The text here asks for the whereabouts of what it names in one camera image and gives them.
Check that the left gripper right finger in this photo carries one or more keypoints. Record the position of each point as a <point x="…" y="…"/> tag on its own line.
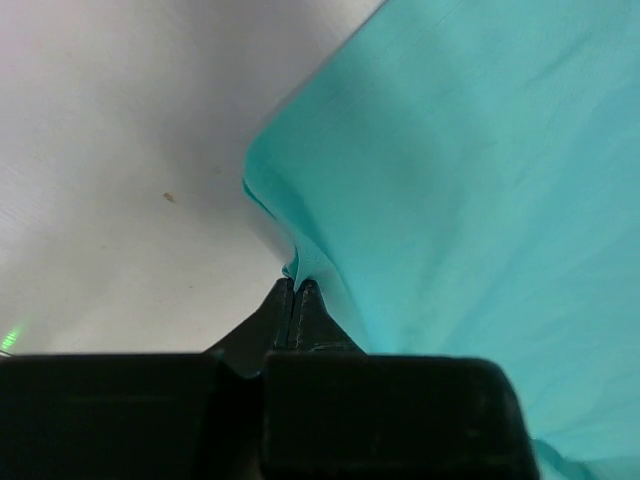
<point x="332" y="411"/>

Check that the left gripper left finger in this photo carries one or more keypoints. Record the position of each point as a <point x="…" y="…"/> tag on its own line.
<point x="135" y="415"/>

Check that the teal green t shirt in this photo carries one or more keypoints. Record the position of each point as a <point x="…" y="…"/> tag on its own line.
<point x="462" y="178"/>

